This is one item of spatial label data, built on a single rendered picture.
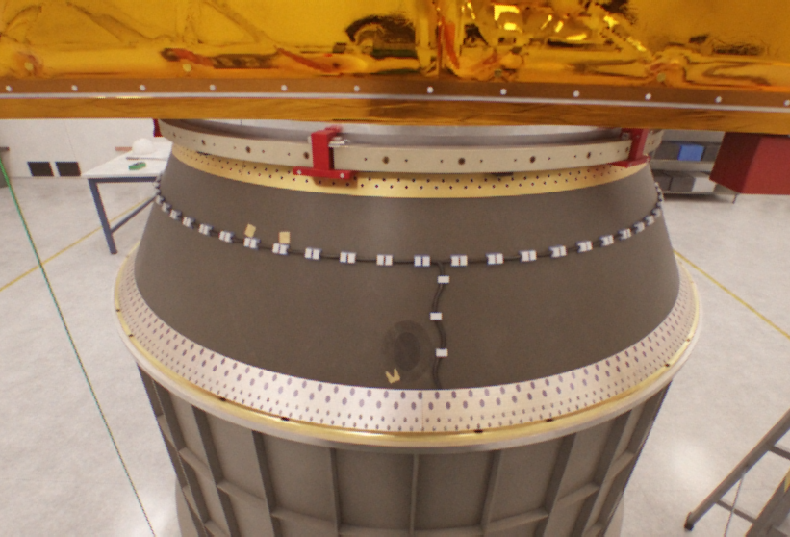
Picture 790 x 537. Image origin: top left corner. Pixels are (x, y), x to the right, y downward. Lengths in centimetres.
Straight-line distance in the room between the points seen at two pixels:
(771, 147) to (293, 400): 125
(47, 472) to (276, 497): 177
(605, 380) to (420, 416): 46
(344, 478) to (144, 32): 106
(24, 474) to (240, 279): 209
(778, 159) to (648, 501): 174
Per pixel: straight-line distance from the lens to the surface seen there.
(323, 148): 90
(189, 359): 118
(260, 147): 100
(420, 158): 89
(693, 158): 737
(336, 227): 95
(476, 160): 91
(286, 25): 94
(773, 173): 136
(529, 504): 134
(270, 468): 122
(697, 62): 109
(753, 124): 124
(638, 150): 121
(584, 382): 110
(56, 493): 277
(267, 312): 102
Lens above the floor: 189
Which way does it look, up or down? 27 degrees down
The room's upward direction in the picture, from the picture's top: 1 degrees clockwise
